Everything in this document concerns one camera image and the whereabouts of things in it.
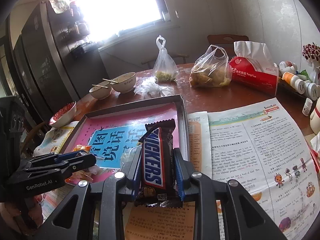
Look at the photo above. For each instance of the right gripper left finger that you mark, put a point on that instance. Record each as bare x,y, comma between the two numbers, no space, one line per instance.
74,216

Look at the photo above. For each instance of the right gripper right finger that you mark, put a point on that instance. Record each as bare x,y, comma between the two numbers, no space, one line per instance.
243,217

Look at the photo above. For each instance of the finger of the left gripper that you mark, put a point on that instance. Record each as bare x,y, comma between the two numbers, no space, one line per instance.
55,159
62,169

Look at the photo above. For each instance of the orange snack packet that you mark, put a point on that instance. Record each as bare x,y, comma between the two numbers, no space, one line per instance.
82,171

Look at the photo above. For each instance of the Snickers chocolate bar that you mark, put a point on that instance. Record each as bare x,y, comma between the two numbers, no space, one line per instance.
157,161

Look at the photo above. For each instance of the newspaper left sheet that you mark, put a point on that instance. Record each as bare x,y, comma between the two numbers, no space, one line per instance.
52,143

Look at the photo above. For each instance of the newspaper sheet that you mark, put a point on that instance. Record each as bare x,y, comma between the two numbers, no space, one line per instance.
262,147
52,143

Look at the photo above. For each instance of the red dotted bowl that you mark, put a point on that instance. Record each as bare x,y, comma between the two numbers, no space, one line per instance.
64,116

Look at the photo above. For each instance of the grey cardboard tray box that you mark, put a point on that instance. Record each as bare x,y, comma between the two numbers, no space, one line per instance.
112,131

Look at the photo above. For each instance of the newspaper right sheet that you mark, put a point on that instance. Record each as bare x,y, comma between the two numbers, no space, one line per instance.
262,147

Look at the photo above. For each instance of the white bowl left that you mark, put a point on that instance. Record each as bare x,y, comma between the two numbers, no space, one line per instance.
101,93

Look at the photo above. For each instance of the white bowl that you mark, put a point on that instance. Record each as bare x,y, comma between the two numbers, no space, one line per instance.
124,83
101,93

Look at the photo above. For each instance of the wooden chopstick on left bowl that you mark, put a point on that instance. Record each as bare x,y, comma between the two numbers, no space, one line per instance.
100,86

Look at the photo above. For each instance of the wooden chopstick on bowl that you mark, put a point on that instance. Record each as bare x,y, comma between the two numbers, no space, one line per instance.
100,86
111,81

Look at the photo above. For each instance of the dark refrigerator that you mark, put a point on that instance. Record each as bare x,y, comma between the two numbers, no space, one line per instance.
57,61

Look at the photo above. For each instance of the wooden chopstick on right bowl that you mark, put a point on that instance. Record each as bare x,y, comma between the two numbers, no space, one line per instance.
111,81

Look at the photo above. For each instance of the white bowl right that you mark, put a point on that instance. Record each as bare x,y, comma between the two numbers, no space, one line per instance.
124,83

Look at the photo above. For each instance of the crumpled clear plastic bag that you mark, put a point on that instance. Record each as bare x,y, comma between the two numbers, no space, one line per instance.
151,87

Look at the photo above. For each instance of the white rabbit figurine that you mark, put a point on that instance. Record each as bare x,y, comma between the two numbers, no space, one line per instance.
315,121

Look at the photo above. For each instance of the small white bottle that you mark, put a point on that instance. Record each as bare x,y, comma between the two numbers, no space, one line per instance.
307,107

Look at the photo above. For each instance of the tied clear plastic bag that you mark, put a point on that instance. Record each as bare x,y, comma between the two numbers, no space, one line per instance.
165,70

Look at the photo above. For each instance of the white medicine bottle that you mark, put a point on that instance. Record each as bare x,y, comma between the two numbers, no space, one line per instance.
311,91

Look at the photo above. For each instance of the orange cap medicine bottle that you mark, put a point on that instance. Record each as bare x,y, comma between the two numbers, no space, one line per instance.
295,82

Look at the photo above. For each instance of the plastic bag with yellow food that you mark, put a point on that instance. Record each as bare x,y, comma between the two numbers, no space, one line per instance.
211,69

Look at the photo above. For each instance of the red tissue pack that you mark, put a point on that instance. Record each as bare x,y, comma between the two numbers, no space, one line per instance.
253,66

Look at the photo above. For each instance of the wooden chair back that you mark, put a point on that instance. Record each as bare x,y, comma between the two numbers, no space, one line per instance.
226,41

